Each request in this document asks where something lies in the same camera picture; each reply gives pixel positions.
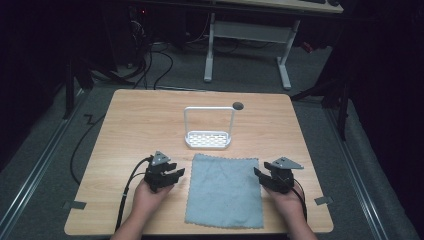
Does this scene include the blue-grey cloth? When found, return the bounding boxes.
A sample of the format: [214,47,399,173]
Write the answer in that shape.
[184,153,265,230]

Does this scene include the white-legged desk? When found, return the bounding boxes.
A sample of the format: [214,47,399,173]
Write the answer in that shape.
[203,0,345,91]

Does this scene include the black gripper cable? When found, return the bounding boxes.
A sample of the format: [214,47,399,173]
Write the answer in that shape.
[114,157,152,233]
[291,185,308,223]

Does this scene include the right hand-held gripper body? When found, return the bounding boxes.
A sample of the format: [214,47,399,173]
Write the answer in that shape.
[270,156,305,195]

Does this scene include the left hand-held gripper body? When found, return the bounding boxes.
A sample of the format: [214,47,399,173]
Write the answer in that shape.
[143,150,175,193]

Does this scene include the bundle of black cables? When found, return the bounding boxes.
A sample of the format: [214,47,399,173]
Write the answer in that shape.
[131,41,175,91]

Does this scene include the black floor cable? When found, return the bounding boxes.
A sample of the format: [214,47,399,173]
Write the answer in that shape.
[69,113,107,186]

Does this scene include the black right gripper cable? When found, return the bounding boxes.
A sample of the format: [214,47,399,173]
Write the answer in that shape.
[291,185,308,223]

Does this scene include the person's left hand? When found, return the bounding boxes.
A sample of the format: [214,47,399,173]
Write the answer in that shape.
[132,179,175,218]

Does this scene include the black computer tower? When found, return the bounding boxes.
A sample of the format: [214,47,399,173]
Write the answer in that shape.
[127,5,152,68]

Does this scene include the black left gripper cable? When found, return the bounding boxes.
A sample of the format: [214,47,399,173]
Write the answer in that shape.
[114,157,152,233]

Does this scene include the black metal stand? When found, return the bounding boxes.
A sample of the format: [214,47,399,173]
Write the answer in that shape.
[289,74,352,142]
[62,58,95,120]

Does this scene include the metal floor rail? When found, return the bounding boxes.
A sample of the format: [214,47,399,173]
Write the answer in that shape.
[0,89,88,235]
[324,107,390,240]

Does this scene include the person's right hand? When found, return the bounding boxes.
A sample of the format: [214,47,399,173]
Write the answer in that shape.
[262,185,306,220]

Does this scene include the white rack with handle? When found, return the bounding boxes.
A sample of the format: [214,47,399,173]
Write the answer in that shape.
[183,105,236,150]

